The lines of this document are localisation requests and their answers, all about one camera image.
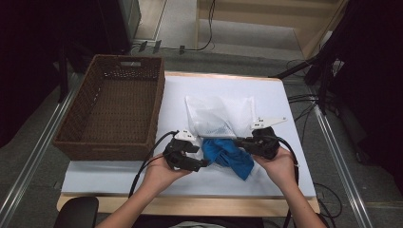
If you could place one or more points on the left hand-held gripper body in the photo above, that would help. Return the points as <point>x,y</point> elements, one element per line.
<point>177,152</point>

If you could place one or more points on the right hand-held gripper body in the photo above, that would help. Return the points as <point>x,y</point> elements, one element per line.
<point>264,144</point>

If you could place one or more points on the blue garment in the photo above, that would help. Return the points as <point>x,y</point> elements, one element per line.
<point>228,155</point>

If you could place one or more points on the white mesh laundry bag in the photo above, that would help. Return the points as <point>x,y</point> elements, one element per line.
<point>218,117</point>

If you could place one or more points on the person's left hand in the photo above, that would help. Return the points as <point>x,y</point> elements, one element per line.
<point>160,174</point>

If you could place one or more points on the person's right hand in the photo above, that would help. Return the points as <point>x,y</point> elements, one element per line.
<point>282,169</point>

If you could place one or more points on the person's dark clothing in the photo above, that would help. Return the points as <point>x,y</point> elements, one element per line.
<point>196,221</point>

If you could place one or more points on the brown wicker basket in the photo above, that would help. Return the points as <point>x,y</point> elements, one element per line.
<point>114,107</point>

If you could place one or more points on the black tripod stand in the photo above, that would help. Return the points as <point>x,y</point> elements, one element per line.
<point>323,72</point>

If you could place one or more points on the small black plug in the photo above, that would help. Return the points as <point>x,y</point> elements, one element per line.
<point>182,49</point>

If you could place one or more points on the black chair armrest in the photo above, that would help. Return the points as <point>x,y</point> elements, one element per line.
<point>77,213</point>

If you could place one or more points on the wooden platform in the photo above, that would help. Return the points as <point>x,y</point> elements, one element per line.
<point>253,19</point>

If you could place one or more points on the black curtain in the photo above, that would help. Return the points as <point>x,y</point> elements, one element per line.
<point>28,47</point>
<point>374,79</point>

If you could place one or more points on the grey cabinet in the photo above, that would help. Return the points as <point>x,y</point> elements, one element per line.
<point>130,15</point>

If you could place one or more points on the aluminium floor rail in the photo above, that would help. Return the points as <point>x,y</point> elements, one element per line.
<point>342,164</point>
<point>34,152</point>

